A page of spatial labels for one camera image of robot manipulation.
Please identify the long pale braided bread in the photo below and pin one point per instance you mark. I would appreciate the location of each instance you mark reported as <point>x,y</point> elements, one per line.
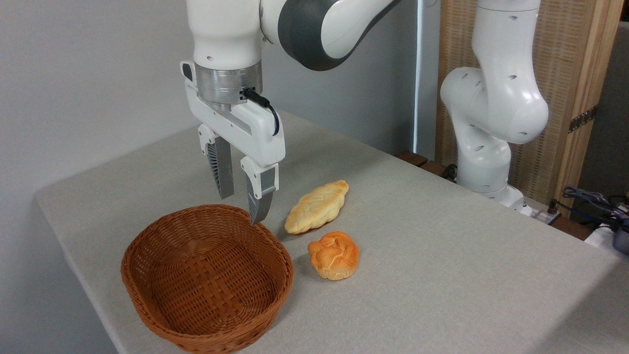
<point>317,206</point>

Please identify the brown wooden board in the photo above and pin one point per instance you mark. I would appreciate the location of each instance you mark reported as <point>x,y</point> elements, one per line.
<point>417,160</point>

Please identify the metal screen hinge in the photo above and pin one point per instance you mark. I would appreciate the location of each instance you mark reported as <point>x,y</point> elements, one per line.
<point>583,118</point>

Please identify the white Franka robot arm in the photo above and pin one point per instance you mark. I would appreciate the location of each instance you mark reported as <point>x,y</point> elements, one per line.
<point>496,98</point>

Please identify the rattan wooden folding screen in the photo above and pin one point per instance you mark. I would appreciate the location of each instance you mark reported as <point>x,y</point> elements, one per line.
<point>565,59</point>

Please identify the round orange bread roll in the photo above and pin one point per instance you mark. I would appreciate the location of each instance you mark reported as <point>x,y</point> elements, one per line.
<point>334,255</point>

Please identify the brown wicker basket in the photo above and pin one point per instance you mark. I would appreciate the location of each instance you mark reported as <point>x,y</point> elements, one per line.
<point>206,275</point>

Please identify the dark grey box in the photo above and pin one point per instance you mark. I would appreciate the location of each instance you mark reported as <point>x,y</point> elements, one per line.
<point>621,241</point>

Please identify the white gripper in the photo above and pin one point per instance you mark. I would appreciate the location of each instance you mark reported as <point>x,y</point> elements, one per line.
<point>255,130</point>

